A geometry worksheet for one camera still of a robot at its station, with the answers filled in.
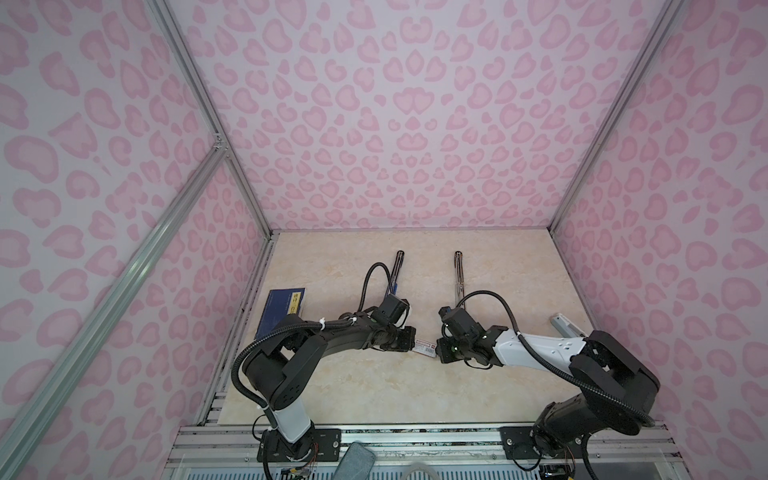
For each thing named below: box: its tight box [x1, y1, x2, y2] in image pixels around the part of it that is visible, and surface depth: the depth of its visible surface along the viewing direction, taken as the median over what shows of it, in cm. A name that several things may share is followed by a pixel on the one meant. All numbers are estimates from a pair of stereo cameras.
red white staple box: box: [412, 339, 437, 358], surface depth 90 cm
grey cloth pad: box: [333, 440, 376, 480], surface depth 70 cm
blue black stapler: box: [389, 250, 405, 296], surface depth 109 cm
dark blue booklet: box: [254, 288, 306, 340], surface depth 101 cm
